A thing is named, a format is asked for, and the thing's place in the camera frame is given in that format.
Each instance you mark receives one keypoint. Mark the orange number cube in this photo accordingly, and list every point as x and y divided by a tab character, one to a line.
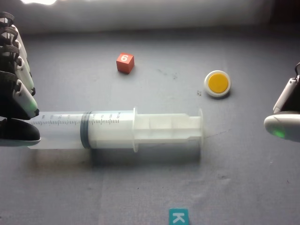
124	64

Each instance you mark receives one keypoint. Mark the yellow button with white rim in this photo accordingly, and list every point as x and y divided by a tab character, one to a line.
218	82

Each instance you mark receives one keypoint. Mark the teal letter K block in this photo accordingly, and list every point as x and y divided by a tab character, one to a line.
178	216

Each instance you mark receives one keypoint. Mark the grey table cloth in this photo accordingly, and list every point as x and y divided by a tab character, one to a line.
70	187

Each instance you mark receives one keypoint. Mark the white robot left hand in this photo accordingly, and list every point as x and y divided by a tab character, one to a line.
14	93

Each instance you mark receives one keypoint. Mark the large clear plastic syringe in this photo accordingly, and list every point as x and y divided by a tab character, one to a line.
110	131

